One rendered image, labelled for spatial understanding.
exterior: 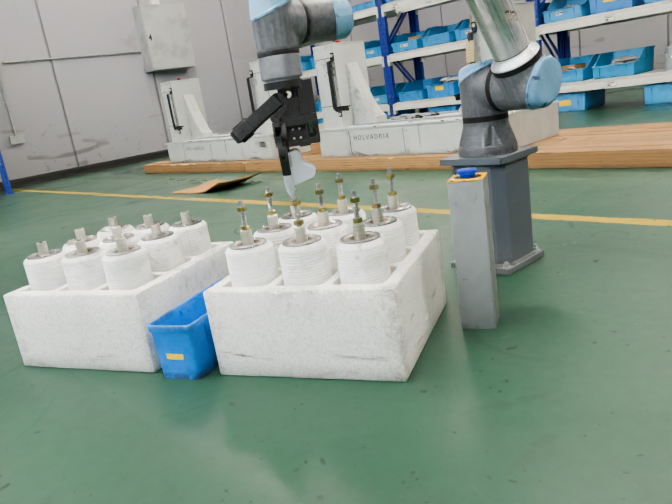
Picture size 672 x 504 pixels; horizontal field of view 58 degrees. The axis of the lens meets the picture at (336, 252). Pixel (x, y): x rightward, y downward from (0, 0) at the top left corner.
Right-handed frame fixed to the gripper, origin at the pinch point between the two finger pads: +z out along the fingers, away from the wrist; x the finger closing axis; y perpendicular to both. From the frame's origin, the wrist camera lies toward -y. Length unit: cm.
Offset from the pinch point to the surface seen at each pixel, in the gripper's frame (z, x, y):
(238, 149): 18, 377, -63
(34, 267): 11, 21, -61
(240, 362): 31.7, -1.8, -15.2
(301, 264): 12.8, -4.7, 0.2
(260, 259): 12.0, 0.4, -7.8
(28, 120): -34, 576, -313
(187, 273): 18.3, 22.0, -28.1
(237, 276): 14.8, 0.6, -12.9
